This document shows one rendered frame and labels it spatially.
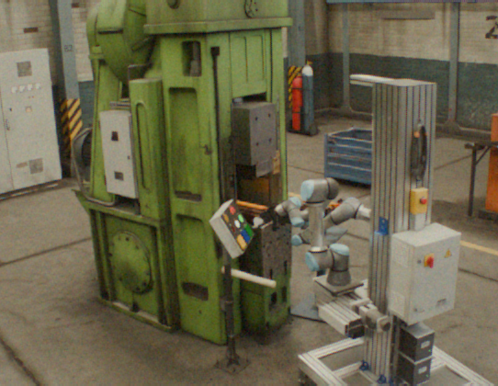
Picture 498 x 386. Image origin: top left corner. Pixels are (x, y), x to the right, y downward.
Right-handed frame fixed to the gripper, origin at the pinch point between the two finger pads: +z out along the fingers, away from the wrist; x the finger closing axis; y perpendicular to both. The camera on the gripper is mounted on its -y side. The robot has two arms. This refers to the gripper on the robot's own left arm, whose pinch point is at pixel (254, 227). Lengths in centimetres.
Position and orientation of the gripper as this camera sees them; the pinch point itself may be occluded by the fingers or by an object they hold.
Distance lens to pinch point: 390.4
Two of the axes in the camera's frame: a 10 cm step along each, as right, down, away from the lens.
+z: -8.2, 4.5, 3.5
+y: -5.2, -8.4, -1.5
